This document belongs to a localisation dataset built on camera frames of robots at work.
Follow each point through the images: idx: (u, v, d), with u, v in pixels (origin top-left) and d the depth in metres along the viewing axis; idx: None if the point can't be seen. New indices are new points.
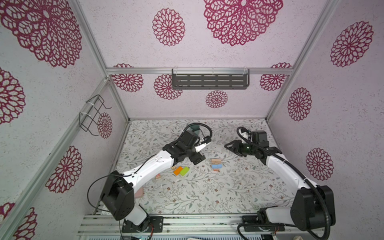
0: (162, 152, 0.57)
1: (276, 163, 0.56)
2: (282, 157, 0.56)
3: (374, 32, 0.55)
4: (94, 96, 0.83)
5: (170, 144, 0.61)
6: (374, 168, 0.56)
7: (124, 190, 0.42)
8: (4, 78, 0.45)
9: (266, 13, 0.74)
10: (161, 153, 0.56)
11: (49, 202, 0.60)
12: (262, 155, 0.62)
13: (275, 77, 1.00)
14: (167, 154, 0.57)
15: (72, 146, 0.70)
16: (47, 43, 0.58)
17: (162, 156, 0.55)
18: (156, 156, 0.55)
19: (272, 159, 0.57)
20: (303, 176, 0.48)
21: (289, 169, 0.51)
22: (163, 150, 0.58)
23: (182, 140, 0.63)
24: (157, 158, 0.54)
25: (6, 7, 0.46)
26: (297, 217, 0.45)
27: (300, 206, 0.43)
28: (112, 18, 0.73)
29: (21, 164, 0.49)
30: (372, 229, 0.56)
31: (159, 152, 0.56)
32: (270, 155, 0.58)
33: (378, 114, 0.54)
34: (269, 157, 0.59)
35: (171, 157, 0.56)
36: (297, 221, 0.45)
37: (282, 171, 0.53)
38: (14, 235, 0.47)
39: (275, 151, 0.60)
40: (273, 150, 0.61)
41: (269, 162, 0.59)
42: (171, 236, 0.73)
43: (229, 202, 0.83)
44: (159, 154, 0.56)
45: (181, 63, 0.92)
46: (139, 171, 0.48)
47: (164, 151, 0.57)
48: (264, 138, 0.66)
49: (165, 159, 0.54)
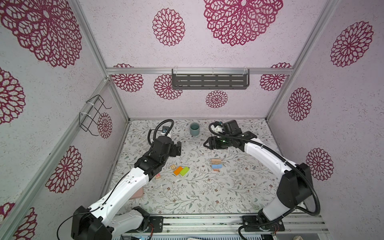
0: (134, 170, 0.52)
1: (254, 150, 0.56)
2: (259, 142, 0.57)
3: (374, 32, 0.55)
4: (94, 96, 0.83)
5: (143, 157, 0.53)
6: (374, 168, 0.56)
7: (94, 227, 0.38)
8: (4, 78, 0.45)
9: (266, 13, 0.74)
10: (134, 171, 0.52)
11: (49, 202, 0.60)
12: (240, 143, 0.62)
13: (275, 77, 1.00)
14: (140, 171, 0.52)
15: (71, 146, 0.70)
16: (47, 43, 0.58)
17: (134, 175, 0.51)
18: (128, 177, 0.50)
19: (250, 146, 0.57)
20: (283, 159, 0.50)
21: (269, 154, 0.52)
22: (135, 168, 0.53)
23: (154, 150, 0.58)
24: (128, 180, 0.49)
25: (6, 7, 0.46)
26: (285, 198, 0.48)
27: (286, 189, 0.46)
28: (112, 18, 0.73)
29: (21, 164, 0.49)
30: (372, 230, 0.56)
31: (131, 170, 0.52)
32: (248, 143, 0.58)
33: (378, 114, 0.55)
34: (247, 145, 0.58)
35: (144, 174, 0.52)
36: (285, 201, 0.49)
37: (263, 157, 0.54)
38: (14, 235, 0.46)
39: (251, 137, 0.60)
40: (248, 136, 0.61)
41: (248, 149, 0.59)
42: (171, 236, 0.73)
43: (229, 202, 0.83)
44: (132, 172, 0.52)
45: (181, 63, 0.92)
46: (108, 202, 0.43)
47: (137, 168, 0.53)
48: (236, 127, 0.67)
49: (137, 179, 0.50)
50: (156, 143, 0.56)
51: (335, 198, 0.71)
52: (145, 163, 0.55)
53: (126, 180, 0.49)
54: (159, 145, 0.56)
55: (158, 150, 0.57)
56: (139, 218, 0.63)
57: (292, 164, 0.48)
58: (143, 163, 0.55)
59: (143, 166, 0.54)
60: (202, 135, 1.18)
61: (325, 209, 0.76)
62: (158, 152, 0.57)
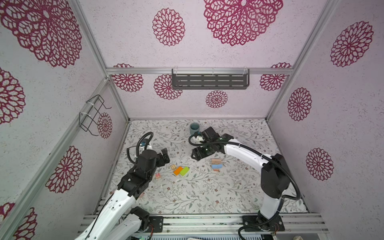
0: (117, 193, 0.49)
1: (233, 149, 0.60)
2: (236, 142, 0.61)
3: (373, 32, 0.56)
4: (94, 96, 0.83)
5: (127, 176, 0.54)
6: (374, 168, 0.56)
7: None
8: (4, 78, 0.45)
9: (266, 13, 0.74)
10: (117, 194, 0.49)
11: (49, 202, 0.60)
12: (220, 146, 0.65)
13: (275, 77, 1.00)
14: (124, 194, 0.49)
15: (72, 146, 0.70)
16: (47, 43, 0.58)
17: (118, 199, 0.48)
18: (111, 201, 0.48)
19: (229, 147, 0.61)
20: (260, 153, 0.53)
21: (247, 151, 0.56)
22: (118, 190, 0.50)
23: (140, 167, 0.54)
24: (111, 205, 0.47)
25: (6, 7, 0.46)
26: (269, 189, 0.51)
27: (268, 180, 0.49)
28: (112, 18, 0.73)
29: (21, 164, 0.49)
30: (372, 230, 0.56)
31: (114, 193, 0.49)
32: (226, 144, 0.61)
33: (378, 114, 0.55)
34: (226, 146, 0.62)
35: (129, 195, 0.49)
36: (269, 192, 0.52)
37: (242, 155, 0.57)
38: (14, 235, 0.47)
39: (228, 139, 0.63)
40: (226, 138, 0.64)
41: (227, 150, 0.62)
42: (171, 236, 0.73)
43: (229, 202, 0.83)
44: (115, 196, 0.49)
45: (181, 63, 0.92)
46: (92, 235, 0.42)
47: (120, 190, 0.50)
48: (213, 133, 0.70)
49: (122, 203, 0.47)
50: (140, 160, 0.53)
51: (335, 198, 0.71)
52: (129, 182, 0.52)
53: (109, 207, 0.47)
54: (144, 162, 0.53)
55: (144, 166, 0.54)
56: (137, 222, 0.62)
57: (267, 157, 0.51)
58: (128, 182, 0.52)
59: (127, 184, 0.51)
60: None
61: (325, 209, 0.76)
62: (143, 169, 0.54)
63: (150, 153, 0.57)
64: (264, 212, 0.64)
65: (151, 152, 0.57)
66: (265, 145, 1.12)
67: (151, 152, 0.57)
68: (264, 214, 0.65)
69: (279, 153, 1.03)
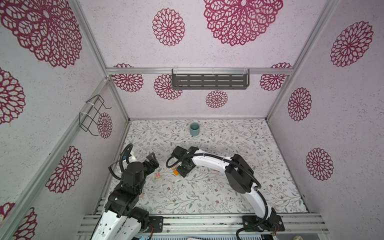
0: (105, 216, 0.47)
1: (200, 159, 0.65)
2: (201, 152, 0.66)
3: (373, 32, 0.56)
4: (94, 96, 0.83)
5: (115, 193, 0.51)
6: (374, 168, 0.56)
7: None
8: (4, 78, 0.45)
9: (266, 13, 0.74)
10: (105, 218, 0.47)
11: (49, 202, 0.60)
12: (188, 159, 0.69)
13: (275, 77, 1.00)
14: (112, 216, 0.47)
15: (71, 146, 0.70)
16: (47, 43, 0.58)
17: (107, 223, 0.46)
18: (101, 226, 0.46)
19: (195, 158, 0.66)
20: (221, 157, 0.60)
21: (211, 159, 0.61)
22: (105, 212, 0.47)
23: (125, 182, 0.53)
24: (102, 230, 0.45)
25: (6, 7, 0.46)
26: (237, 187, 0.58)
27: (233, 180, 0.56)
28: (112, 18, 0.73)
29: (22, 164, 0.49)
30: (372, 229, 0.56)
31: (102, 217, 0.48)
32: (193, 157, 0.66)
33: (378, 114, 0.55)
34: (193, 158, 0.67)
35: (117, 217, 0.47)
36: (238, 189, 0.58)
37: (207, 163, 0.64)
38: (14, 235, 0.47)
39: (194, 151, 0.68)
40: (191, 151, 0.69)
41: (195, 161, 0.68)
42: (171, 236, 0.73)
43: (229, 202, 0.83)
44: (104, 220, 0.46)
45: (181, 63, 0.92)
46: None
47: (109, 211, 0.48)
48: (181, 150, 0.75)
49: (111, 226, 0.46)
50: (126, 175, 0.51)
51: (335, 198, 0.71)
52: (117, 201, 0.49)
53: (99, 232, 0.45)
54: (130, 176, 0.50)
55: (130, 182, 0.52)
56: (136, 227, 0.62)
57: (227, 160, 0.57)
58: (115, 201, 0.49)
59: (116, 203, 0.49)
60: (202, 135, 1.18)
61: (325, 209, 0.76)
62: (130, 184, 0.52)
63: (134, 166, 0.54)
64: (259, 213, 0.65)
65: (136, 164, 0.54)
66: (265, 145, 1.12)
67: (136, 165, 0.54)
68: (261, 215, 0.65)
69: (279, 154, 1.03)
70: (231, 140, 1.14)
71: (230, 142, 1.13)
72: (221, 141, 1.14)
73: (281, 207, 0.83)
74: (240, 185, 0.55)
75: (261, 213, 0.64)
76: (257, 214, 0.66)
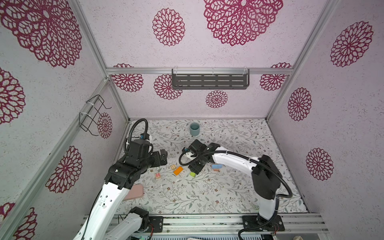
0: (106, 188, 0.44)
1: (222, 157, 0.60)
2: (223, 150, 0.61)
3: (373, 32, 0.56)
4: (94, 96, 0.83)
5: (115, 166, 0.47)
6: (374, 168, 0.56)
7: None
8: (4, 78, 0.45)
9: (266, 13, 0.74)
10: (106, 190, 0.43)
11: (49, 202, 0.60)
12: (208, 156, 0.63)
13: (275, 77, 1.00)
14: (113, 188, 0.43)
15: (71, 146, 0.70)
16: (47, 43, 0.58)
17: (108, 195, 0.43)
18: (101, 198, 0.42)
19: (217, 156, 0.61)
20: (247, 157, 0.54)
21: (235, 158, 0.56)
22: (106, 185, 0.44)
23: (131, 155, 0.51)
24: (103, 202, 0.42)
25: (6, 7, 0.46)
26: (262, 192, 0.52)
27: (261, 184, 0.50)
28: (112, 18, 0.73)
29: (21, 164, 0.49)
30: (372, 230, 0.56)
31: (102, 190, 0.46)
32: (214, 154, 0.62)
33: (378, 114, 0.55)
34: (214, 156, 0.62)
35: (119, 189, 0.43)
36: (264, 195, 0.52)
37: (230, 162, 0.59)
38: (14, 235, 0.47)
39: (215, 147, 0.63)
40: (212, 148, 0.63)
41: (216, 159, 0.63)
42: (171, 236, 0.73)
43: (229, 202, 0.83)
44: (104, 192, 0.43)
45: (181, 63, 0.92)
46: (90, 232, 0.39)
47: (109, 183, 0.44)
48: (200, 144, 0.69)
49: (112, 198, 0.42)
50: (133, 146, 0.50)
51: (335, 198, 0.71)
52: (118, 173, 0.45)
53: (100, 204, 0.42)
54: (136, 148, 0.50)
55: (135, 153, 0.50)
56: (138, 220, 0.63)
57: (255, 160, 0.52)
58: (116, 173, 0.45)
59: (117, 175, 0.45)
60: (202, 135, 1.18)
61: (325, 209, 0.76)
62: (135, 156, 0.50)
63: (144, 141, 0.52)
64: (265, 215, 0.64)
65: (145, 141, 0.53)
66: (265, 145, 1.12)
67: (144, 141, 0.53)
68: (268, 218, 0.63)
69: (279, 154, 1.03)
70: (231, 140, 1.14)
71: (229, 142, 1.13)
72: (220, 141, 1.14)
73: (281, 207, 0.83)
74: (267, 191, 0.50)
75: (267, 216, 0.63)
76: (262, 215, 0.65)
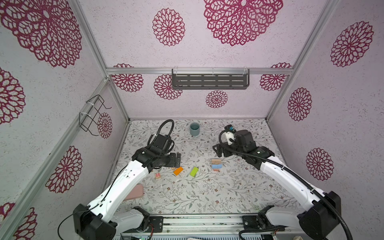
0: (131, 164, 0.50)
1: (274, 171, 0.51)
2: (279, 163, 0.51)
3: (374, 32, 0.55)
4: (94, 96, 0.83)
5: (141, 150, 0.54)
6: (374, 168, 0.55)
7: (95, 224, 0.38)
8: (4, 78, 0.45)
9: (266, 13, 0.74)
10: (131, 165, 0.50)
11: (49, 202, 0.60)
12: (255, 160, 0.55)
13: (275, 76, 1.00)
14: (138, 165, 0.50)
15: (71, 146, 0.70)
16: (47, 43, 0.58)
17: (132, 169, 0.49)
18: (126, 171, 0.48)
19: (268, 167, 0.52)
20: (310, 185, 0.45)
21: (294, 178, 0.47)
22: (131, 162, 0.50)
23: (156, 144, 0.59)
24: (127, 174, 0.47)
25: (6, 7, 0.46)
26: (310, 227, 0.43)
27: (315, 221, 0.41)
28: (111, 18, 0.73)
29: (21, 164, 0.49)
30: (372, 230, 0.56)
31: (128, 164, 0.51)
32: (265, 161, 0.53)
33: (378, 114, 0.54)
34: (264, 164, 0.53)
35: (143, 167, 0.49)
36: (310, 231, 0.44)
37: (282, 179, 0.49)
38: (14, 235, 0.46)
39: (268, 154, 0.55)
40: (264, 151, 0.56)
41: (264, 169, 0.54)
42: (171, 236, 0.73)
43: (229, 202, 0.83)
44: (129, 166, 0.49)
45: (181, 63, 0.92)
46: (110, 195, 0.43)
47: (134, 161, 0.51)
48: (250, 140, 0.58)
49: (136, 172, 0.48)
50: (160, 138, 0.59)
51: None
52: (143, 154, 0.53)
53: (124, 175, 0.47)
54: (162, 140, 0.59)
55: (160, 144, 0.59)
56: (140, 216, 0.63)
57: (320, 194, 0.42)
58: (142, 154, 0.53)
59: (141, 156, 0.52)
60: (202, 135, 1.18)
61: None
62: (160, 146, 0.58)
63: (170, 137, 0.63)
64: (272, 219, 0.62)
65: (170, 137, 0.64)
66: (265, 145, 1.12)
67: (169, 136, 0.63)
68: (274, 224, 0.62)
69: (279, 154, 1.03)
70: None
71: None
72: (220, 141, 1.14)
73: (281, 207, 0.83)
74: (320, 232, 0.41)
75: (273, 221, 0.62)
76: (268, 215, 0.64)
